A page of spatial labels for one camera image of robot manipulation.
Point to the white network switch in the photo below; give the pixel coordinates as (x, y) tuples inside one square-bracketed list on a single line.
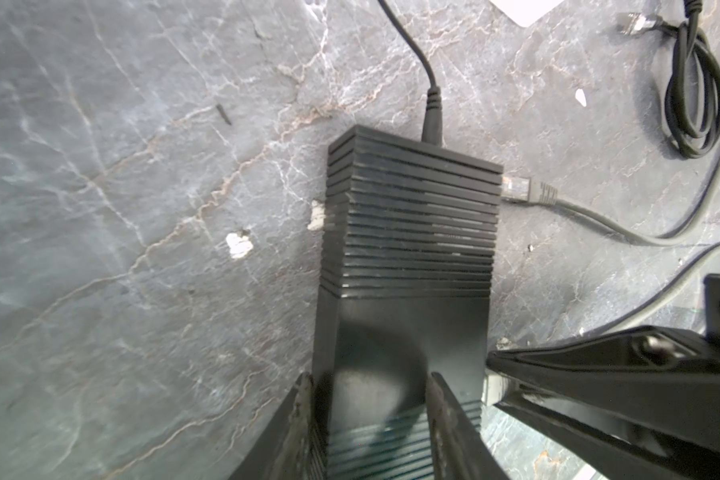
[(524, 13)]

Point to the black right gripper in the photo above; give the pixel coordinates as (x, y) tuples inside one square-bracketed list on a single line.
[(643, 403)]

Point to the black network switch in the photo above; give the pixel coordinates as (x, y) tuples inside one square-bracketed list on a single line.
[(408, 250)]

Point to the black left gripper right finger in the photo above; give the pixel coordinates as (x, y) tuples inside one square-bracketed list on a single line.
[(457, 449)]

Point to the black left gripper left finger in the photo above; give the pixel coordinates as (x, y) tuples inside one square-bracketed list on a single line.
[(282, 451)]

